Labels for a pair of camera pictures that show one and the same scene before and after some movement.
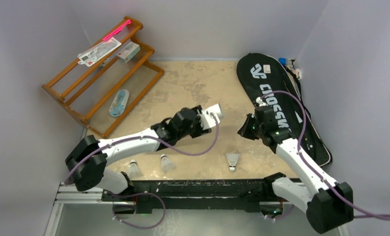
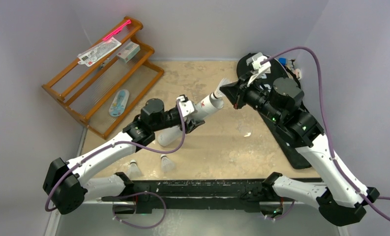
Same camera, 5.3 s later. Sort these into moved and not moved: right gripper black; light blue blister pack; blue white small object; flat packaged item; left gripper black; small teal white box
Moved: right gripper black; left gripper black
Not moved: small teal white box; light blue blister pack; blue white small object; flat packaged item
